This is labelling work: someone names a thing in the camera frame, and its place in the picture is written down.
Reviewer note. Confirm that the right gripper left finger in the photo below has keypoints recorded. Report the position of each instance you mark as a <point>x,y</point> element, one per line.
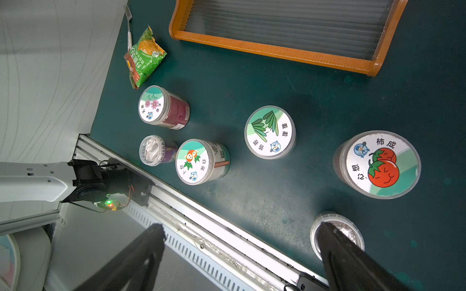
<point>135,268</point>

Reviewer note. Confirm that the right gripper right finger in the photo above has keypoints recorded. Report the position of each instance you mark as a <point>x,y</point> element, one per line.
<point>348,267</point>

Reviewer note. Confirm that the small clear-lid jar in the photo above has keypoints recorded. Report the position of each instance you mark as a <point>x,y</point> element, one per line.
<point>347,227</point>
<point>154,150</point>

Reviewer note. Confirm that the orange wooden tiered shelf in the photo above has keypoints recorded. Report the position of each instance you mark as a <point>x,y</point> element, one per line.
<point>346,35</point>

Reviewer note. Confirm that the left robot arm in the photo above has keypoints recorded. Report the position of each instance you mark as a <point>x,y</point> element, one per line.
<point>50,182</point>

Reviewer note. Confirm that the tomato label seed jar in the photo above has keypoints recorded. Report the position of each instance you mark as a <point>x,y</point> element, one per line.
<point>379,164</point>

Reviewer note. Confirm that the flower label seed jar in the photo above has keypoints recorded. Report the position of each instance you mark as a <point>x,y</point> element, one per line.
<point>159,107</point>

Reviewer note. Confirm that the orange fruit label jar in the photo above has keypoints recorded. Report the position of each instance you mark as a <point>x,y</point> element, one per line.
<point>199,161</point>

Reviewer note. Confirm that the green leaf label jar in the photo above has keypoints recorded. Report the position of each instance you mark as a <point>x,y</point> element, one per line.
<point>270,133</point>

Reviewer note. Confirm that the green snack packet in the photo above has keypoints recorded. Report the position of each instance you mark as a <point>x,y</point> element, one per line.
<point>143,58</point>

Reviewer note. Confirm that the white handled fork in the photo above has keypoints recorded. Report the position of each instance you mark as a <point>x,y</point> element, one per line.
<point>128,15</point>

